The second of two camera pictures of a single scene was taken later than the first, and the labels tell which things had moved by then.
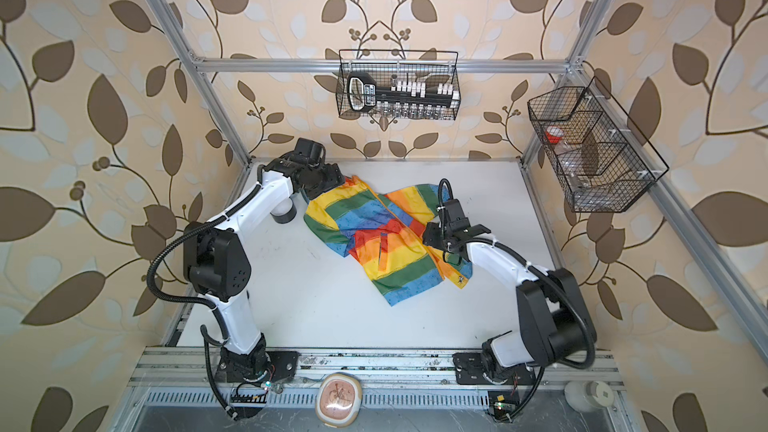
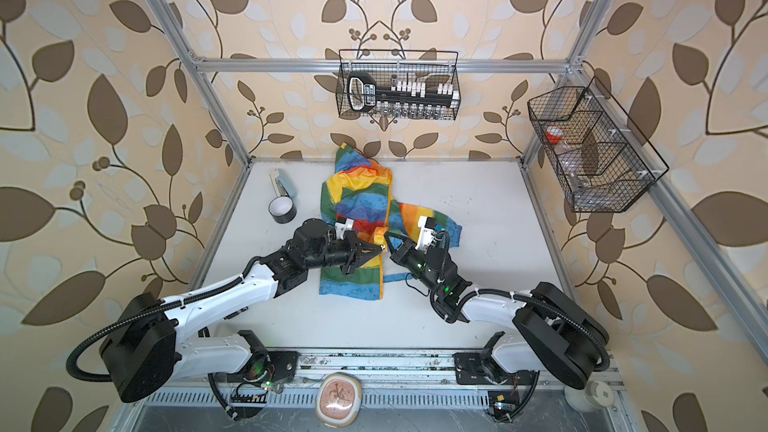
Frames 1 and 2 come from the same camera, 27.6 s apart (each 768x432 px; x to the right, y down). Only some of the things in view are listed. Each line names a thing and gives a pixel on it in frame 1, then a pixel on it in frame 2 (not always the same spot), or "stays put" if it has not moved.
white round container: x=589 y=396 stays put
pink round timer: x=338 y=399 stays put
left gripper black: x=335 y=178 → x=356 y=256
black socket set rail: x=405 y=99 stays put
